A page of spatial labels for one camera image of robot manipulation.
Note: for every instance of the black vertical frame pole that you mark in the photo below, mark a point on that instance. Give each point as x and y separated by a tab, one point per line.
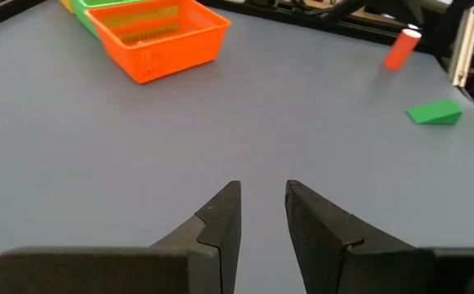
441	24

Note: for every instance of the orange cylinder block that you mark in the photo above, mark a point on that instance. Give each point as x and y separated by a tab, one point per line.
400	51

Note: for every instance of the green plastic basket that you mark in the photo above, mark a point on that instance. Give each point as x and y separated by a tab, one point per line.
82	14

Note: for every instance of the aluminium frame strip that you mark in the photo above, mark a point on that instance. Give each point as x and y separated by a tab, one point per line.
466	45

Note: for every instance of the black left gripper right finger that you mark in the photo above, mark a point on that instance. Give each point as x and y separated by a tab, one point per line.
327	253

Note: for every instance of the orange plastic basket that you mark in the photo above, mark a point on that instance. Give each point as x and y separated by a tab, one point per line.
171	57

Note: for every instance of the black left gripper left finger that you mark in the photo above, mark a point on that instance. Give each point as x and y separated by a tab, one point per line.
204	253

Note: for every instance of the yellow plastic basket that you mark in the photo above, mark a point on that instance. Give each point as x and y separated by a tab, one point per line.
67	5

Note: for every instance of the green wedge block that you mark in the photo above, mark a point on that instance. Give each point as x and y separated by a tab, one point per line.
433	113

